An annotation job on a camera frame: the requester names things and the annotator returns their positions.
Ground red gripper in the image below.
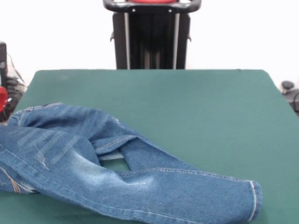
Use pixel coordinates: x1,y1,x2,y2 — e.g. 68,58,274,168
0,86,8,112

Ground blue denim jeans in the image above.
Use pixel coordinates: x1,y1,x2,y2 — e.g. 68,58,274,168
0,102,263,224

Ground dark green table cloth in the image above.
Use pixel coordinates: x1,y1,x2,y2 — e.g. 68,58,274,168
0,69,299,224

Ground black round knob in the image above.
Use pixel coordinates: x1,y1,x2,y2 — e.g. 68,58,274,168
281,80,295,91

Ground black cable tangle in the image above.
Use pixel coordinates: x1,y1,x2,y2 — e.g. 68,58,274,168
6,52,26,119

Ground black robot pedestal with handle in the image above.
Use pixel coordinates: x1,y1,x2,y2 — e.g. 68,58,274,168
102,0,202,70

